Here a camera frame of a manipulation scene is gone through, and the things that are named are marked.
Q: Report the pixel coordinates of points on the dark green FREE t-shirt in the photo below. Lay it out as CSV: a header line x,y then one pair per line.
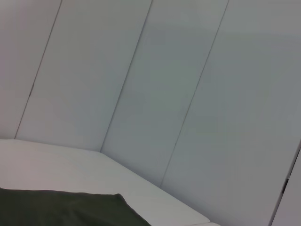
x,y
65,209

